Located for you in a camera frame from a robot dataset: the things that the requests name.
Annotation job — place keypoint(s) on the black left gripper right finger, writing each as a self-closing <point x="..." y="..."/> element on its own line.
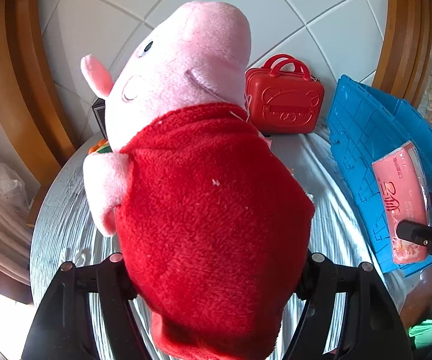
<point x="371" y="326"/>

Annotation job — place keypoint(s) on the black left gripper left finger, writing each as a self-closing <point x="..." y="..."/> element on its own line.
<point x="62" y="325"/>

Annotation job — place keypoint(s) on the pink tissue pack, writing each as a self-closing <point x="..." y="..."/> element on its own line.
<point x="405" y="195"/>

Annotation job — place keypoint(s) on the pink pig plush red dress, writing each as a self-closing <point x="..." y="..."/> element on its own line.
<point x="213" y="228"/>

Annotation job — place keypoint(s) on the blue plastic crate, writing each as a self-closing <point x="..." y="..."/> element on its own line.
<point x="365" y="124"/>

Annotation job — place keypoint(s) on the red toy suitcase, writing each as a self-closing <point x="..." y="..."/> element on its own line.
<point x="283" y="97"/>

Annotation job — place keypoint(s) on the green orange duck plush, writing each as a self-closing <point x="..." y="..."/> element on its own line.
<point x="102" y="146"/>

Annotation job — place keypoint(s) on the black gift box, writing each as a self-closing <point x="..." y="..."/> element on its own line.
<point x="98" y="108"/>

